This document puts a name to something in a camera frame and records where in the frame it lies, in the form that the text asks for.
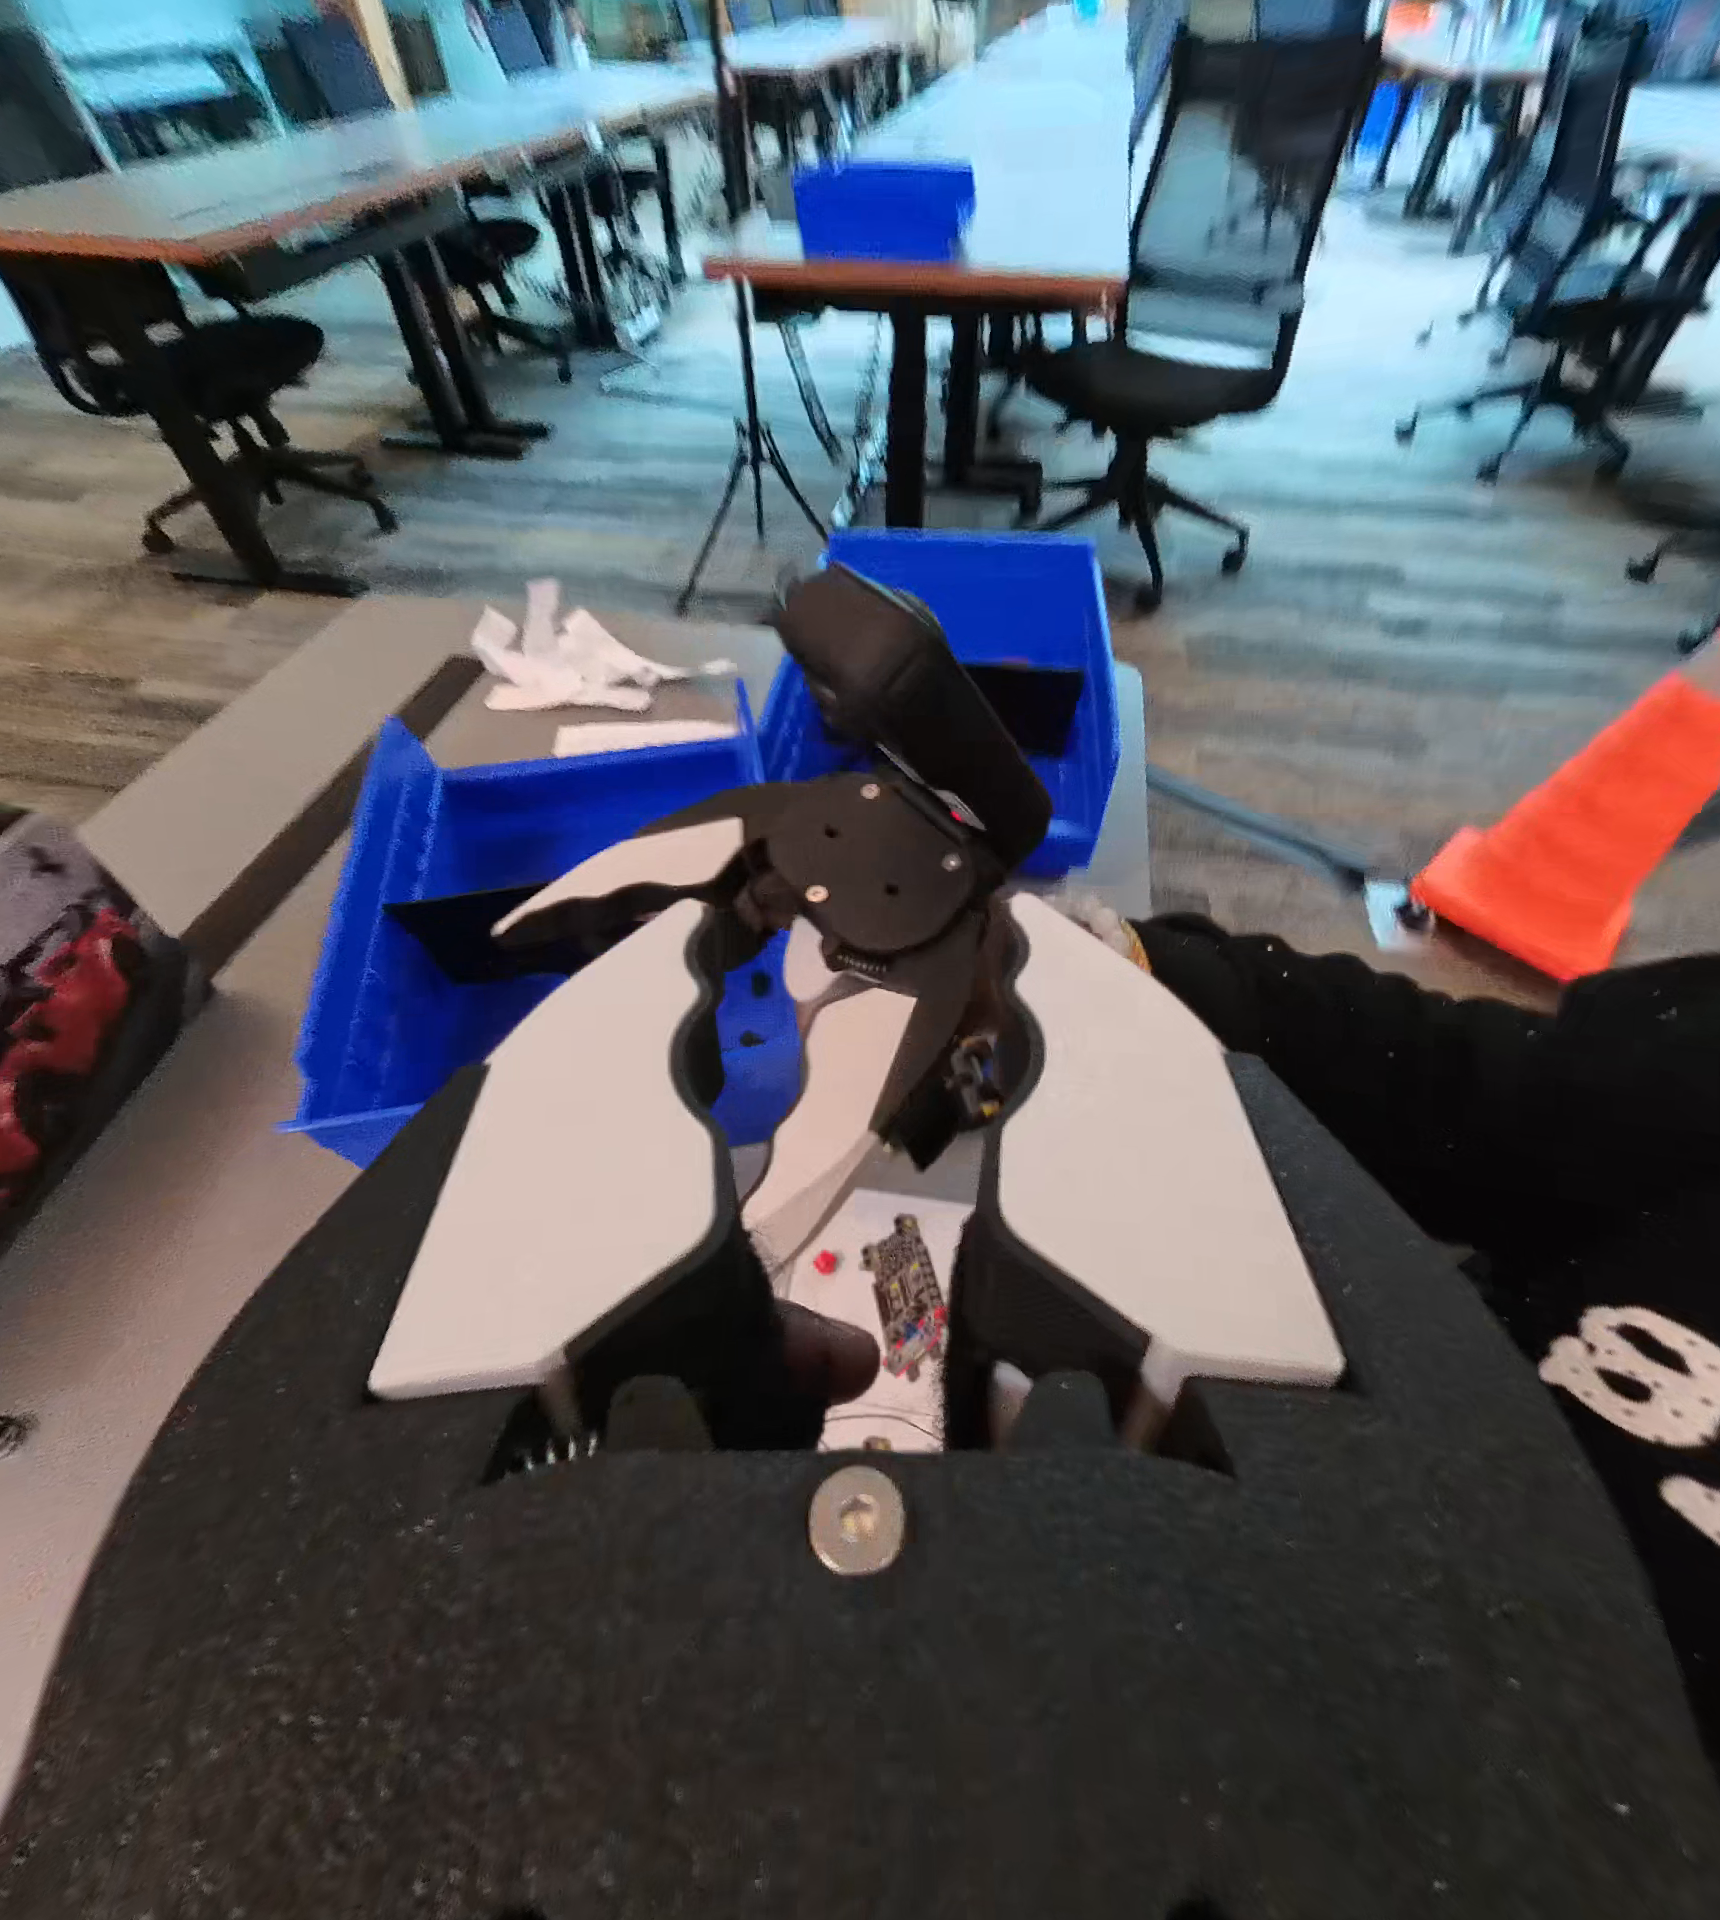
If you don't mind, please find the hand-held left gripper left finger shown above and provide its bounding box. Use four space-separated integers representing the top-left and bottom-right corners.
368 896 747 1443

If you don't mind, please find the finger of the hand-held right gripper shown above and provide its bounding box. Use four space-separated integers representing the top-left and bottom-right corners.
741 961 927 1274
488 787 788 971

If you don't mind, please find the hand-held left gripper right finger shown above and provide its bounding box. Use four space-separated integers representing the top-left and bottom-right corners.
947 893 1352 1428

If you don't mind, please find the person's right forearm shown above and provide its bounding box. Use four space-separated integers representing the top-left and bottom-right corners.
1131 913 1598 1249

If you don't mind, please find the lego instruction booklet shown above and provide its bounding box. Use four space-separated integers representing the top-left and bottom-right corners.
776 1189 981 1455

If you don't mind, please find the person's left hand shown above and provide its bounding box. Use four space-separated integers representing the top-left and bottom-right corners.
775 1298 884 1411

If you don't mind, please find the blue plastic bin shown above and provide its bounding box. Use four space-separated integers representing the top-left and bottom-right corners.
759 529 1120 884
282 716 811 1170

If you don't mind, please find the black sheet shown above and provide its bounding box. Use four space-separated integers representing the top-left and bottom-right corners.
382 883 571 989
969 660 1091 762

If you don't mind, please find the white crumpled cloth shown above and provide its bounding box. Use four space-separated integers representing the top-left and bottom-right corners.
467 576 741 716

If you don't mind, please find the black tripod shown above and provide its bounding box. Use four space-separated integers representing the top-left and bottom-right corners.
671 276 845 618

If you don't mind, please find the orange traffic cone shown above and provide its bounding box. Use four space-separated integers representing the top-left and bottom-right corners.
1406 576 1720 987

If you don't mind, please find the small blue bin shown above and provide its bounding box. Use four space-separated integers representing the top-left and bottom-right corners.
791 156 981 266

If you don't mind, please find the black mesh office chair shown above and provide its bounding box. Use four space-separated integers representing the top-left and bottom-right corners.
1017 26 1389 615

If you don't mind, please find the long wood-edged table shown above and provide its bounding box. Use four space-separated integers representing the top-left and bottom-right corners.
0 61 724 594

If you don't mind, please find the grey floor cable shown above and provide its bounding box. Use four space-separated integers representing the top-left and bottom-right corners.
1143 762 1411 890

